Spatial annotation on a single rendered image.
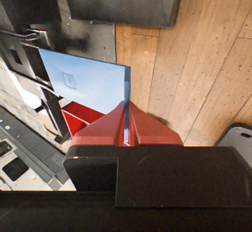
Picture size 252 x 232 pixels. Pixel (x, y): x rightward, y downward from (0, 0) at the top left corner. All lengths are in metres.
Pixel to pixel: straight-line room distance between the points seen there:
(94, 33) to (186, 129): 0.23
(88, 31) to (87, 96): 0.13
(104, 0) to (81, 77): 0.10
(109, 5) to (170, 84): 0.13
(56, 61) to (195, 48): 0.18
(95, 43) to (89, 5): 0.06
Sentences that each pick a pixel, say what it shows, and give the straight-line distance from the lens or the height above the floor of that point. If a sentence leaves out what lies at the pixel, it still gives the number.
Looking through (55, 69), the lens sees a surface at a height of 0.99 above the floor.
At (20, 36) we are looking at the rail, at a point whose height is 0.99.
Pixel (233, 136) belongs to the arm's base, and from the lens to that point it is 0.23.
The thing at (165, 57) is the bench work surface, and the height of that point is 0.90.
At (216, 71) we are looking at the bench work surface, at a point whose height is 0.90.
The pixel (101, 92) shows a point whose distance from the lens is 0.15.
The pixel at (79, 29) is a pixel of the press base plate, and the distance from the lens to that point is 0.28.
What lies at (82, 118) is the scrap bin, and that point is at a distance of 0.30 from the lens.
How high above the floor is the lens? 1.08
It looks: 43 degrees down
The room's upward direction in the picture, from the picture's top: 135 degrees counter-clockwise
